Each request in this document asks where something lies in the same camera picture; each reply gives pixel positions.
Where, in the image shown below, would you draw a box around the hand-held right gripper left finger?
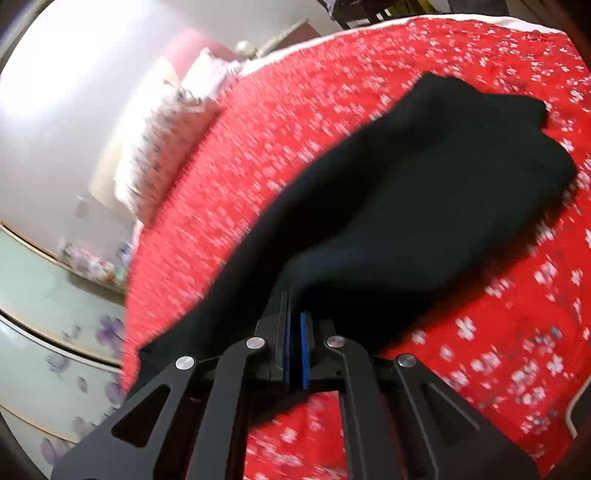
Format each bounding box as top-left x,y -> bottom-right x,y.
50,291 -> 293,480

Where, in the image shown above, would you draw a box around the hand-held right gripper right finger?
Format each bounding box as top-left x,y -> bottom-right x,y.
300,311 -> 541,480

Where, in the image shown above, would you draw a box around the black pants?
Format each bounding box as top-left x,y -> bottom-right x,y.
136,71 -> 578,428

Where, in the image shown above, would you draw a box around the colourful clutter on shelf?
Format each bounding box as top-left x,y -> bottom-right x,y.
58,235 -> 132,294

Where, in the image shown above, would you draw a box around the red floral bedsheet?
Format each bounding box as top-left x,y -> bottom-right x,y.
117,16 -> 591,480

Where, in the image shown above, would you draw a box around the white floral pillow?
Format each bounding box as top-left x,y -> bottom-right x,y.
113,48 -> 243,227

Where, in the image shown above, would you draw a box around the purple flower print wardrobe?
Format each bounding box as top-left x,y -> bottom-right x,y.
0,222 -> 134,467

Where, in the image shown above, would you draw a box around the red pillow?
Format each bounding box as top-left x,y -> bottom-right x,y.
164,28 -> 241,84

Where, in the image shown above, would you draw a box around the dark wooden furniture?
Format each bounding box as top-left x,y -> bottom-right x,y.
323,0 -> 444,31

